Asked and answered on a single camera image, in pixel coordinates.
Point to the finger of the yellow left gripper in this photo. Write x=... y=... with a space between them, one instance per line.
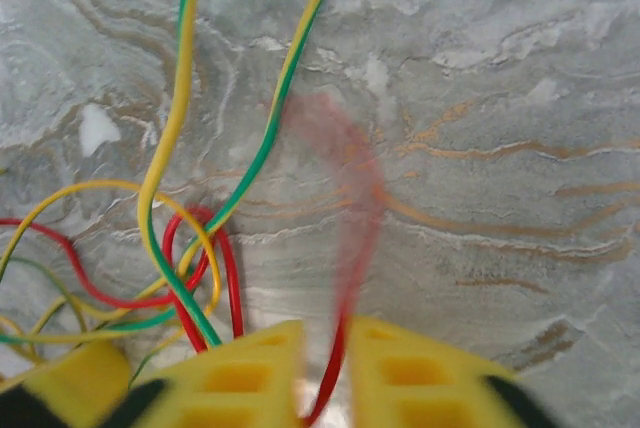
x=75 y=373

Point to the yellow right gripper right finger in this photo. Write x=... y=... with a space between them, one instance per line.
x=415 y=378

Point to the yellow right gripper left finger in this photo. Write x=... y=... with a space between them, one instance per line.
x=240 y=378

